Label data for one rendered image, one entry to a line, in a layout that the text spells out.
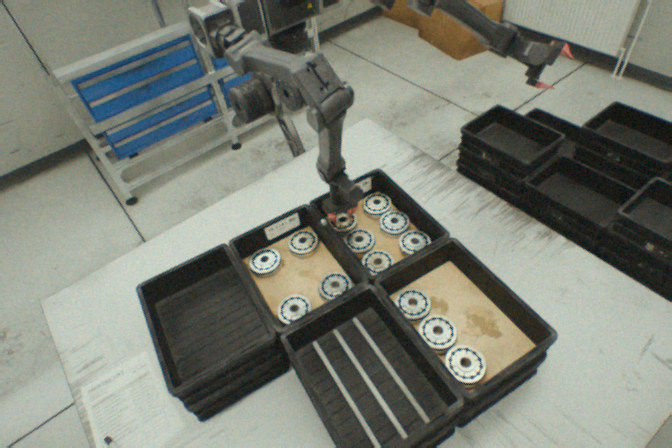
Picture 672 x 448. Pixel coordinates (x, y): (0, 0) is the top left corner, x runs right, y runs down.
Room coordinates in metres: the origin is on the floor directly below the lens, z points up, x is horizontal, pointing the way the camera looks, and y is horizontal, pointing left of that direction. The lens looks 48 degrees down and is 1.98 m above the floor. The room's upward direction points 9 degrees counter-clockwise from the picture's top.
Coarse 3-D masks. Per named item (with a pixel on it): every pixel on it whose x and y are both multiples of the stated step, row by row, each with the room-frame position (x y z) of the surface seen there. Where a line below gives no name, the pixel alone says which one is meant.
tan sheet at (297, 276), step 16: (288, 240) 1.00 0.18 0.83; (288, 256) 0.93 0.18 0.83; (320, 256) 0.90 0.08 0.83; (288, 272) 0.86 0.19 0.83; (304, 272) 0.85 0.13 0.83; (320, 272) 0.84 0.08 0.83; (272, 288) 0.81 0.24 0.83; (288, 288) 0.80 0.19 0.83; (304, 288) 0.79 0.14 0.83; (336, 288) 0.77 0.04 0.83; (272, 304) 0.75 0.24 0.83; (320, 304) 0.72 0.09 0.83
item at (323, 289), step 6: (324, 276) 0.80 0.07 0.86; (330, 276) 0.80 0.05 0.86; (336, 276) 0.79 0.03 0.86; (342, 276) 0.79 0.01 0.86; (324, 282) 0.78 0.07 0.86; (348, 282) 0.76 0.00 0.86; (324, 288) 0.75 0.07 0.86; (348, 288) 0.74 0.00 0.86; (324, 294) 0.73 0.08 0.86; (330, 294) 0.73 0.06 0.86; (336, 294) 0.73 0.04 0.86
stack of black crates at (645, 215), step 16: (640, 192) 1.16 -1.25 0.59; (656, 192) 1.20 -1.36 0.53; (624, 208) 1.10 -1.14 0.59; (640, 208) 1.16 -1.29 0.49; (656, 208) 1.15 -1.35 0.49; (624, 224) 1.05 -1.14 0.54; (640, 224) 1.01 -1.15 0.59; (656, 224) 1.07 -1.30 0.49; (608, 240) 1.07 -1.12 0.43; (624, 240) 1.02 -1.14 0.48; (640, 240) 0.99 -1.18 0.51; (656, 240) 0.95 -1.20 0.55; (608, 256) 1.04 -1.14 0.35; (624, 256) 1.00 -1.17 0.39; (640, 256) 0.96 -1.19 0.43; (656, 256) 0.92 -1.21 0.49; (624, 272) 0.97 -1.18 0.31; (640, 272) 0.93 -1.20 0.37; (656, 272) 0.89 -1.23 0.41; (656, 288) 0.87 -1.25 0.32
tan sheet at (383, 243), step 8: (376, 192) 1.17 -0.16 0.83; (360, 200) 1.14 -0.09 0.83; (360, 208) 1.10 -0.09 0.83; (392, 208) 1.07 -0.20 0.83; (328, 216) 1.08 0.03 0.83; (360, 216) 1.06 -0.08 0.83; (360, 224) 1.02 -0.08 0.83; (368, 224) 1.01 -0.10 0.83; (376, 224) 1.01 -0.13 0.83; (376, 232) 0.97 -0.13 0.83; (344, 240) 0.96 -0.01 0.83; (376, 240) 0.93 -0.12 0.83; (384, 240) 0.93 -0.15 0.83; (392, 240) 0.92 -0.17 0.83; (376, 248) 0.90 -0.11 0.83; (384, 248) 0.90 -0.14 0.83; (392, 248) 0.89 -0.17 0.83; (392, 256) 0.86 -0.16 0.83; (400, 256) 0.85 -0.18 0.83; (376, 264) 0.83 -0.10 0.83
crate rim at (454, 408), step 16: (368, 288) 0.68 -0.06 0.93; (336, 304) 0.65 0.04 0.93; (384, 304) 0.63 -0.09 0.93; (304, 320) 0.62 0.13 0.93; (400, 320) 0.57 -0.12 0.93; (288, 336) 0.58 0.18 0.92; (288, 352) 0.53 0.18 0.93; (304, 384) 0.44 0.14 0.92; (448, 384) 0.39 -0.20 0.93; (320, 400) 0.40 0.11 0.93; (448, 416) 0.32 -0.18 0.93; (336, 432) 0.32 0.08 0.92; (416, 432) 0.29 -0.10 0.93
